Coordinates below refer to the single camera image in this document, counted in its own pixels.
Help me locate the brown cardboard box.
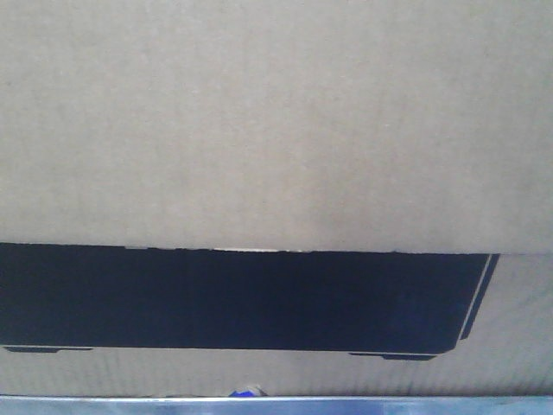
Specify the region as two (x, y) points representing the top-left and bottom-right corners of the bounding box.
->
(1, 1), (552, 397)

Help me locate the upper blue plastic bin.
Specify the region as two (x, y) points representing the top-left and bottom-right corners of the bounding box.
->
(228, 386), (266, 399)

